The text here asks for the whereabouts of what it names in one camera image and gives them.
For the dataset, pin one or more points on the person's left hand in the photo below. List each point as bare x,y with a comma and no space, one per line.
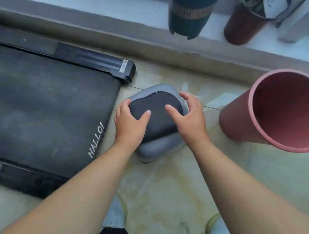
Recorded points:
129,126

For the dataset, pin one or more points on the person's right hand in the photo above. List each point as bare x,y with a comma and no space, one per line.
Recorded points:
192,120

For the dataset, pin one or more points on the person's right thumb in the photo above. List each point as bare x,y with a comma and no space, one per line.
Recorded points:
174,111

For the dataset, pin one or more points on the person's left thumb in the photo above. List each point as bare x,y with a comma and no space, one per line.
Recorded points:
144,116

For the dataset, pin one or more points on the grey and black massager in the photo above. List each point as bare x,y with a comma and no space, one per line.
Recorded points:
160,120

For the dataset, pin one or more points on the person's left forearm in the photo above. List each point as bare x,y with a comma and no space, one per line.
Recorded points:
70,192

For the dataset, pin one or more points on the person's right forearm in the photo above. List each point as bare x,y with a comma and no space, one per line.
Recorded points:
243,190

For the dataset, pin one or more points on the black treadmill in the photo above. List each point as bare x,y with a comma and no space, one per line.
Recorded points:
48,108

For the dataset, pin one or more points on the pink plastic bin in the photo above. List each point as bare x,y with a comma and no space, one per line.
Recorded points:
272,113

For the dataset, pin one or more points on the person's left shoe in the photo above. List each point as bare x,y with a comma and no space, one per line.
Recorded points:
114,217

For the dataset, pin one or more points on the person's shoe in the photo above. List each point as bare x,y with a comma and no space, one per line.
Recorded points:
216,225
114,217

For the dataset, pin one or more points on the dark red pot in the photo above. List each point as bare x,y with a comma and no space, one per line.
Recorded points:
243,25

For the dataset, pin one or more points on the person's right shoe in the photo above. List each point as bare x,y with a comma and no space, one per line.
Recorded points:
216,225

